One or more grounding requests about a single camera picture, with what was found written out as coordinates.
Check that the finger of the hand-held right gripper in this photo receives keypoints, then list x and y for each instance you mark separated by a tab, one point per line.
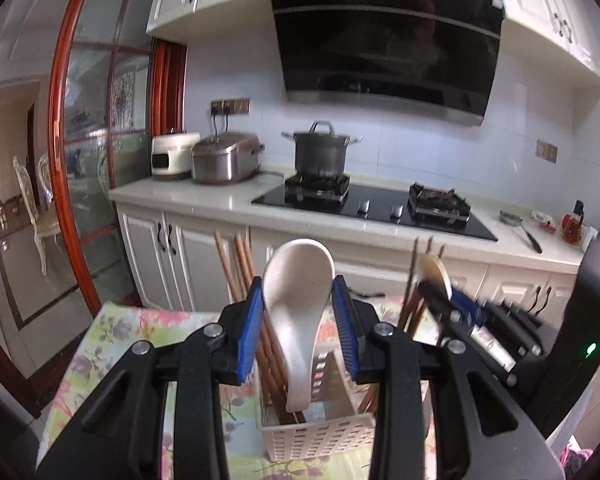
467	305
460	322

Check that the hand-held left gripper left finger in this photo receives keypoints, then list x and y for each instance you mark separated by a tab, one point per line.
250	335

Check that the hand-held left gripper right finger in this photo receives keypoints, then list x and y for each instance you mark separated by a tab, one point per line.
349	335

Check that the white ceramic spoon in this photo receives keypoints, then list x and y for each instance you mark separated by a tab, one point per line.
297	290
435	272

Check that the white plastic lattice basket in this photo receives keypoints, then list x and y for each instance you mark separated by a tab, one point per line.
320	440

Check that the small white cup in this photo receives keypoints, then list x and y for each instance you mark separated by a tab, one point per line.
588	237

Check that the amber oil bottle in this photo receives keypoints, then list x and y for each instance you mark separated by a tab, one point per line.
572	227

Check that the small red white packet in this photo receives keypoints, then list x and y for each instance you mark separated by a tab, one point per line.
542	220

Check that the pink floral cloth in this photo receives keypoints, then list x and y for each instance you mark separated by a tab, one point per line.
577	462

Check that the white base cabinets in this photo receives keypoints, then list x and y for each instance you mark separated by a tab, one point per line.
145	260

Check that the black glass gas hob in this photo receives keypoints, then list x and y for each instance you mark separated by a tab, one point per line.
380	201

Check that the beige stone countertop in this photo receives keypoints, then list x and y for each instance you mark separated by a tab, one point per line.
205	195

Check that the silver rice cooker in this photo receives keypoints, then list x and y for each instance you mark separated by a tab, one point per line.
225	160

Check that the dark grey lidded stockpot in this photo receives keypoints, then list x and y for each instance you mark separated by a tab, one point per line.
320	155

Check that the white rice cooker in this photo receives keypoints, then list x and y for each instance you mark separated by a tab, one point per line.
172	157

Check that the white carved dining chair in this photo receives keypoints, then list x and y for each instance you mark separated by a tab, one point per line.
43	175
45	227

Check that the black glass range hood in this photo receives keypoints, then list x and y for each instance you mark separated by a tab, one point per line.
380	50

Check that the red framed glass sliding door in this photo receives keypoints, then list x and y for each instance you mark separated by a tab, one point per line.
95	110

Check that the cardboard boxes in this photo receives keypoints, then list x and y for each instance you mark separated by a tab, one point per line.
5	212

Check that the brass single wall outlet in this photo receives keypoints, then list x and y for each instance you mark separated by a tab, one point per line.
547	150

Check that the brass triple wall outlet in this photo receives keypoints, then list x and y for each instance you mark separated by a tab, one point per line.
230	106

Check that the red wooden door frame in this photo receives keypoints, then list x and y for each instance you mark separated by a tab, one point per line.
25	385

